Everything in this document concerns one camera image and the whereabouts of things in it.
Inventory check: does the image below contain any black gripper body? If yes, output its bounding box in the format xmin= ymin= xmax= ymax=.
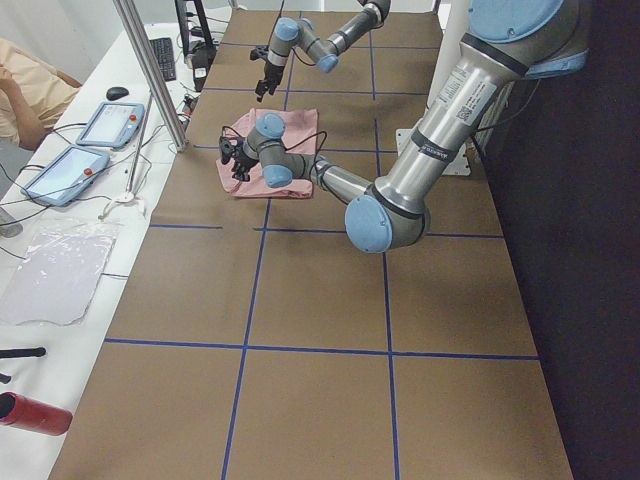
xmin=219 ymin=138 xmax=256 ymax=181
xmin=250 ymin=45 xmax=283 ymax=100

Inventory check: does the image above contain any pink Snoopy t-shirt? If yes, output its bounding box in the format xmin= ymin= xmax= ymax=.
xmin=216 ymin=108 xmax=318 ymax=199

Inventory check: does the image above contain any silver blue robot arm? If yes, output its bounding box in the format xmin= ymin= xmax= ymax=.
xmin=250 ymin=1 xmax=391 ymax=102
xmin=219 ymin=1 xmax=592 ymax=253

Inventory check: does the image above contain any black keyboard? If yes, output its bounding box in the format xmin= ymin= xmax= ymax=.
xmin=150 ymin=37 xmax=177 ymax=82

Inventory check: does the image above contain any upper blue teach pendant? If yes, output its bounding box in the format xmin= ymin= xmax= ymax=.
xmin=76 ymin=101 xmax=145 ymax=149

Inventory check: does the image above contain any blue teach pendant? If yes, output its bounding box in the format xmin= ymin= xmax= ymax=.
xmin=76 ymin=101 xmax=145 ymax=149
xmin=21 ymin=145 xmax=110 ymax=207

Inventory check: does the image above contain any black computer mouse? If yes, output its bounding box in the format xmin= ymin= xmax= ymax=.
xmin=105 ymin=86 xmax=129 ymax=101

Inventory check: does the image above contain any lower blue teach pendant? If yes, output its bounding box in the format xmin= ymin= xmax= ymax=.
xmin=21 ymin=145 xmax=110 ymax=207

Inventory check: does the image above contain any person in beige shirt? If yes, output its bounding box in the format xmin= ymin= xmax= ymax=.
xmin=1 ymin=39 xmax=82 ymax=151

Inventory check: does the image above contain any clear plastic bag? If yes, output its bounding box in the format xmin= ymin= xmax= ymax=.
xmin=1 ymin=218 xmax=120 ymax=326

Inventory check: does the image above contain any red bottle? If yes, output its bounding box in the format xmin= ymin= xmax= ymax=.
xmin=1 ymin=392 xmax=73 ymax=436

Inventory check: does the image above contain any aluminium frame post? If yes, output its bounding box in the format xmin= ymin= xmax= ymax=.
xmin=113 ymin=0 xmax=187 ymax=152

